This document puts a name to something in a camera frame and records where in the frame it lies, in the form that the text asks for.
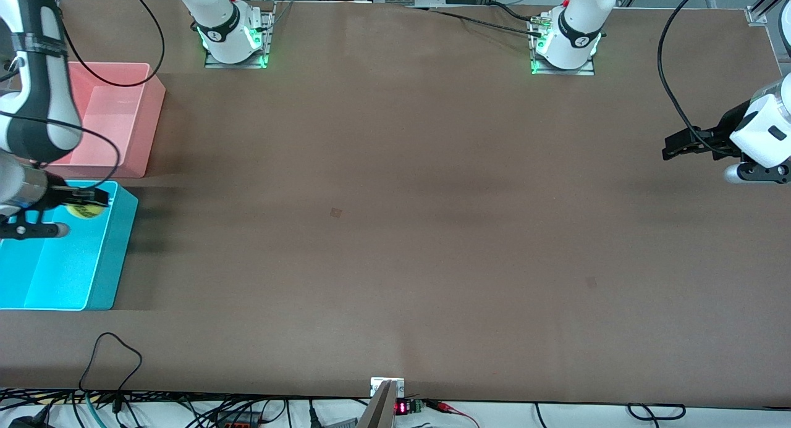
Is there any black looped thin cable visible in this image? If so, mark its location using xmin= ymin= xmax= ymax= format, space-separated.
xmin=78 ymin=332 xmax=143 ymax=411

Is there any red clip lead cable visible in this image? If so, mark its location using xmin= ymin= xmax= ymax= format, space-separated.
xmin=425 ymin=400 xmax=481 ymax=428

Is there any black cable across table edge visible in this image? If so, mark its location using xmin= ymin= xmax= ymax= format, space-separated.
xmin=402 ymin=2 xmax=548 ymax=38

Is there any blue plastic bin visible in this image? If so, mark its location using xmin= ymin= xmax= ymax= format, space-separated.
xmin=0 ymin=180 xmax=139 ymax=311

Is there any tangled black cable bundle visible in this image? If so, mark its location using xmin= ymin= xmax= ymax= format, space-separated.
xmin=0 ymin=388 xmax=359 ymax=428

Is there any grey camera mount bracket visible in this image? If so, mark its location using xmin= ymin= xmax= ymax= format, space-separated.
xmin=357 ymin=377 xmax=406 ymax=428

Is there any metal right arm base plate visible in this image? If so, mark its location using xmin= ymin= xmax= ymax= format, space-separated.
xmin=204 ymin=1 xmax=276 ymax=70

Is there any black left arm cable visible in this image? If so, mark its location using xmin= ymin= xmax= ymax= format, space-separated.
xmin=656 ymin=0 xmax=742 ymax=158

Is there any black coiled cable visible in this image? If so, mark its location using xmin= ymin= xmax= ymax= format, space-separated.
xmin=627 ymin=403 xmax=687 ymax=422

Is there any aluminium frame corner post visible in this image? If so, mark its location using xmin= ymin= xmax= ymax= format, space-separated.
xmin=745 ymin=0 xmax=791 ymax=27

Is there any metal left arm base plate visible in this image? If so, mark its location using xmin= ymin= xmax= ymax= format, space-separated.
xmin=530 ymin=14 xmax=596 ymax=77

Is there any pink plastic bin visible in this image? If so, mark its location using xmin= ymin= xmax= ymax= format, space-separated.
xmin=43 ymin=62 xmax=166 ymax=179

